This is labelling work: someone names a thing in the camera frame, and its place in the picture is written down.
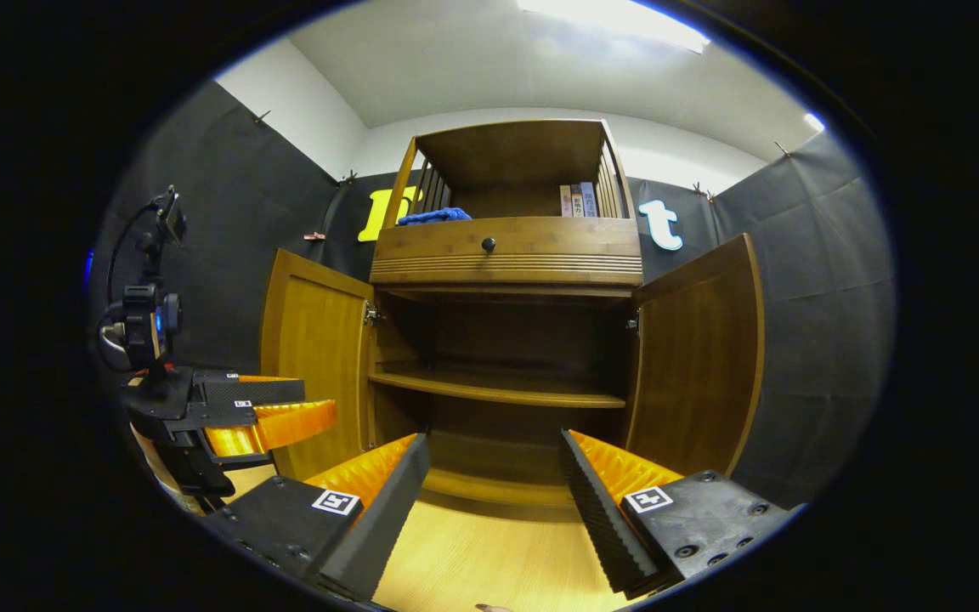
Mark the small ceiling light panel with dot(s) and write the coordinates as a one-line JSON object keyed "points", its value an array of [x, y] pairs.
{"points": [[814, 122]]}

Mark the black backdrop cloth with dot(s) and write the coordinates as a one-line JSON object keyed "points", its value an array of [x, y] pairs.
{"points": [[226, 195]]}

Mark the wooden inner shelf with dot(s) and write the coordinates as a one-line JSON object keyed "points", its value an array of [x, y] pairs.
{"points": [[498, 389]]}

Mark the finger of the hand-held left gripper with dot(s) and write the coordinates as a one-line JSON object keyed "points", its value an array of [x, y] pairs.
{"points": [[285, 423], [243, 391]]}

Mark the lavender slim book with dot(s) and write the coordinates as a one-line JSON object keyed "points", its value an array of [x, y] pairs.
{"points": [[590, 200]]}

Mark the wooden cabinet door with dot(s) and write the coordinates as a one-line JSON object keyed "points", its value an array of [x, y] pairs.
{"points": [[311, 357], [693, 365]]}

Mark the beige slim book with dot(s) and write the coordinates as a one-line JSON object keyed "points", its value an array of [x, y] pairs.
{"points": [[565, 201]]}

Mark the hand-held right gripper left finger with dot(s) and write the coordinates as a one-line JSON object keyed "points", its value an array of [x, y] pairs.
{"points": [[383, 518]]}

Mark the wooden drawer with black knob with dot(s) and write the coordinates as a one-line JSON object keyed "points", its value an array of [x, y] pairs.
{"points": [[557, 246]]}

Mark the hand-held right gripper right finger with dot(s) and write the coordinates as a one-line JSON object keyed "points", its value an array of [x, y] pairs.
{"points": [[604, 527]]}

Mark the brown slim book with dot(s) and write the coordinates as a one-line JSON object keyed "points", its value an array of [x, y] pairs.
{"points": [[577, 201]]}

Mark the blue folded cloth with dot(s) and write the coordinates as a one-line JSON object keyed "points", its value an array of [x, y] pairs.
{"points": [[434, 217]]}

